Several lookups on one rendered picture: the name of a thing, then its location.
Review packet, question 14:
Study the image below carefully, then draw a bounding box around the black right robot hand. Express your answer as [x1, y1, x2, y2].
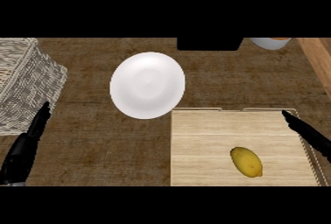
[280, 109, 331, 165]

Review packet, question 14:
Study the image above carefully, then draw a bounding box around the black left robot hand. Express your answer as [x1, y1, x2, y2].
[0, 101, 51, 186]

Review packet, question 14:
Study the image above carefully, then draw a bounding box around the yellow lemon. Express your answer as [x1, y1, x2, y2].
[228, 146, 264, 179]

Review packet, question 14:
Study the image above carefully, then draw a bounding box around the pale wooden tray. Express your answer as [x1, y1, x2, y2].
[169, 107, 329, 187]

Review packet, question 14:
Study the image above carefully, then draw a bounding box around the white oval plate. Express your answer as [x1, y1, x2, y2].
[107, 52, 187, 120]

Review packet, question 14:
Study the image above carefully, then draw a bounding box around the grey wicker basket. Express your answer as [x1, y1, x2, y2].
[0, 38, 67, 137]

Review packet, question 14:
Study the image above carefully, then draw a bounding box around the light brown wooden panel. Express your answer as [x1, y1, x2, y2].
[293, 38, 331, 100]

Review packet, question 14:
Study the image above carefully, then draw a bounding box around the white cup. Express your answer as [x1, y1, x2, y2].
[246, 38, 292, 51]

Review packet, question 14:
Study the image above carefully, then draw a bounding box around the black box appliance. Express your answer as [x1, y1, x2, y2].
[175, 38, 243, 52]

